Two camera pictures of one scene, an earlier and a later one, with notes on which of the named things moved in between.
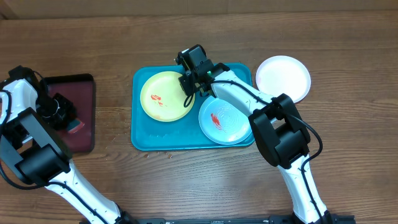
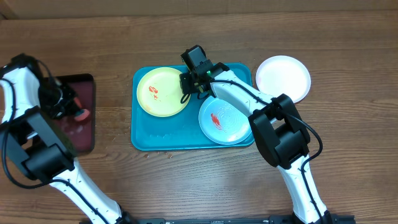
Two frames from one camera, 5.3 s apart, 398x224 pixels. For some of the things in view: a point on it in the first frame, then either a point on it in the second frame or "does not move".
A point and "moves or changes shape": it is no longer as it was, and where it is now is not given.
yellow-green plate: (162, 96) moves or changes shape
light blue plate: (223, 124) does not move
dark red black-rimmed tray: (79, 89) does not move
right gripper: (185, 84) does not move
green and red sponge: (75, 126) to (81, 114)
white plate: (278, 74) does not move
